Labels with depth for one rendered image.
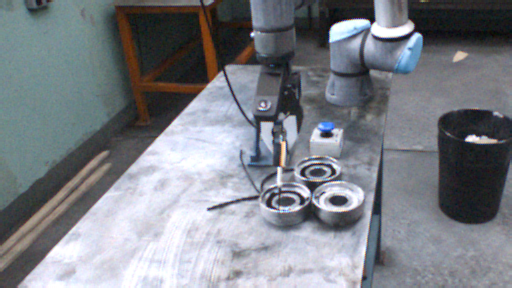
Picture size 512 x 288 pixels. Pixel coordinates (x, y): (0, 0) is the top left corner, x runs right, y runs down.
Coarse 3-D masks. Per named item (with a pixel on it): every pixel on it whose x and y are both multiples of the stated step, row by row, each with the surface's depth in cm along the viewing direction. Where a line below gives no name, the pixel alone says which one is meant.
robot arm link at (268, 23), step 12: (252, 0) 89; (264, 0) 87; (276, 0) 88; (288, 0) 89; (300, 0) 92; (252, 12) 90; (264, 12) 88; (276, 12) 88; (288, 12) 90; (264, 24) 90; (276, 24) 89; (288, 24) 91
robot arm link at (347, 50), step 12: (336, 24) 148; (348, 24) 146; (360, 24) 144; (336, 36) 144; (348, 36) 143; (360, 36) 143; (336, 48) 146; (348, 48) 144; (360, 48) 142; (336, 60) 148; (348, 60) 146; (360, 60) 144; (348, 72) 148
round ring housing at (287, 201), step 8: (288, 184) 109; (296, 184) 108; (264, 192) 106; (304, 192) 108; (264, 200) 106; (272, 200) 106; (280, 200) 107; (288, 200) 107; (296, 200) 105; (264, 208) 102; (280, 208) 103; (288, 208) 103; (304, 208) 102; (264, 216) 103; (272, 216) 101; (280, 216) 100; (288, 216) 100; (296, 216) 101; (304, 216) 103; (280, 224) 102; (288, 224) 102
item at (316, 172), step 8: (304, 160) 117; (312, 160) 118; (320, 160) 119; (328, 160) 118; (336, 160) 116; (296, 168) 115; (312, 168) 116; (320, 168) 116; (328, 168) 115; (336, 168) 115; (296, 176) 112; (312, 176) 113; (320, 176) 117; (336, 176) 111; (304, 184) 111; (312, 184) 110; (320, 184) 110; (312, 192) 112
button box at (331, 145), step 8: (312, 136) 126; (320, 136) 126; (328, 136) 125; (336, 136) 125; (312, 144) 124; (320, 144) 124; (328, 144) 124; (336, 144) 123; (312, 152) 125; (320, 152) 125; (328, 152) 125; (336, 152) 124
